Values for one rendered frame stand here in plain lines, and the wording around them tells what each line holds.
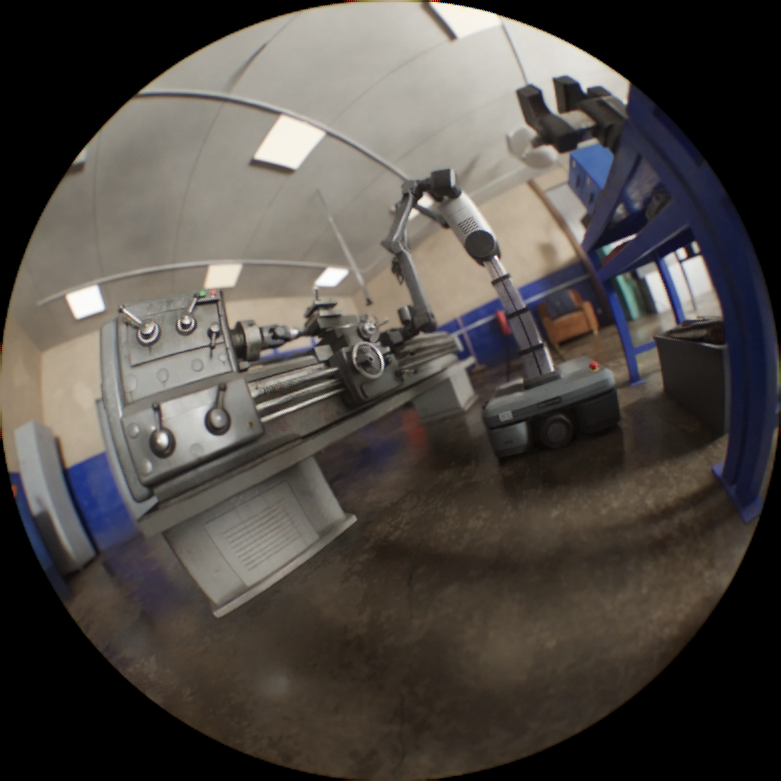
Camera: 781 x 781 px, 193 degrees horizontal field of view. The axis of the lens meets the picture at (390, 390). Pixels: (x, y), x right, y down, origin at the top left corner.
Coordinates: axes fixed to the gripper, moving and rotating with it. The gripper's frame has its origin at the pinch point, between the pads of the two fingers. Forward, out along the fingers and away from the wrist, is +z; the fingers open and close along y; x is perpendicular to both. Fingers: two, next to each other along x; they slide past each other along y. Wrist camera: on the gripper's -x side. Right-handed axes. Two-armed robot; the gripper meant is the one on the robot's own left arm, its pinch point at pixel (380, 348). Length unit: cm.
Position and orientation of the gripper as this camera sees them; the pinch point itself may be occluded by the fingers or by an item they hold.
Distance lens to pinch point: 100.6
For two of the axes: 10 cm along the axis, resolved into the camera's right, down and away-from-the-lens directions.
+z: -7.1, 2.8, 6.4
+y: 4.3, 9.0, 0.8
